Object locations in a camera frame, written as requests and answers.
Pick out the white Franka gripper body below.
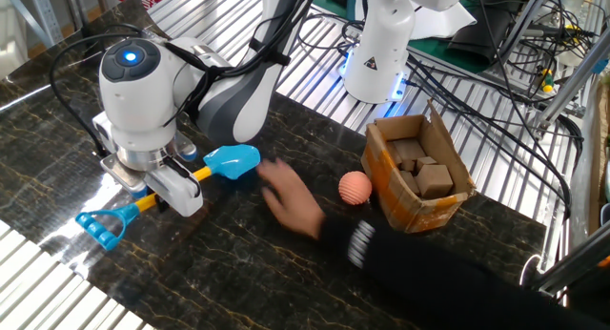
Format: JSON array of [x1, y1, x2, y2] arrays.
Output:
[[91, 112, 205, 218]]

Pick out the blue yellow toy shovel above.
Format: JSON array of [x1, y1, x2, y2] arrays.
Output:
[[74, 143, 262, 252]]

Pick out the pink ribbed ball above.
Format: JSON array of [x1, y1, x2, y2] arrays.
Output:
[[337, 170, 374, 207]]

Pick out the taped cardboard box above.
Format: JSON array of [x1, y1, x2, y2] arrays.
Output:
[[359, 98, 478, 236]]

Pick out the black sleeved forearm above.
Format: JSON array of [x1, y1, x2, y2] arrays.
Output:
[[317, 210, 610, 330]]

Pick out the bare person hand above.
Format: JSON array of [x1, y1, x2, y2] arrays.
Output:
[[255, 157, 327, 240]]

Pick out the silver wrist plate blue caps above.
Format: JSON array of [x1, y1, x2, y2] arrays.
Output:
[[98, 132, 199, 200]]

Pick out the black marble pattern mat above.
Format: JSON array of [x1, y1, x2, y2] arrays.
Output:
[[0, 0, 548, 330]]

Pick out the medium wooden block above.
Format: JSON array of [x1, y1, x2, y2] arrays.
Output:
[[385, 140, 403, 168], [398, 170, 421, 196]]

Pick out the wide wooden block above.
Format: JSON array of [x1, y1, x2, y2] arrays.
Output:
[[392, 137, 428, 163]]

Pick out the grey metal bar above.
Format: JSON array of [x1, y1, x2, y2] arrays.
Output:
[[0, 0, 53, 50]]

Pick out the large wooden cube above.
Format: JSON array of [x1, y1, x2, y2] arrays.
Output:
[[413, 163, 455, 200]]

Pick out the green desk mat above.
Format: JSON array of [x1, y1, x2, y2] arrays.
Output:
[[312, 0, 492, 74]]

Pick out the white paper sheet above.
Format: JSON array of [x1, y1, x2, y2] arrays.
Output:
[[408, 0, 478, 41]]

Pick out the black fabric pouch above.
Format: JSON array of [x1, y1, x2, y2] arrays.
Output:
[[446, 0, 530, 67]]

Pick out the yellow green screwdriver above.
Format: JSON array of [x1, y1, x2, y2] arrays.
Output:
[[537, 65, 557, 93]]

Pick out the grey curved metal sheet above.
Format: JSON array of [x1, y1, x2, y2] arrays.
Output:
[[569, 74, 610, 248]]

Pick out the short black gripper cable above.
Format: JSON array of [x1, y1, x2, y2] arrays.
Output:
[[164, 157, 201, 197]]

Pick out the long black arm cable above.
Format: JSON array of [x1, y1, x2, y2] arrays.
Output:
[[49, 0, 319, 157]]

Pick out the perforated grey metal rail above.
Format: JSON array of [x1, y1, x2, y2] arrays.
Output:
[[26, 0, 66, 45]]

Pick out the aluminium frame profile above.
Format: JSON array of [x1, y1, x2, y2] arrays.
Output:
[[495, 0, 554, 69], [531, 227, 610, 298], [533, 31, 610, 135]]

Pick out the tangled black cables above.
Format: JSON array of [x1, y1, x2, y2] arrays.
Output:
[[518, 0, 597, 102]]

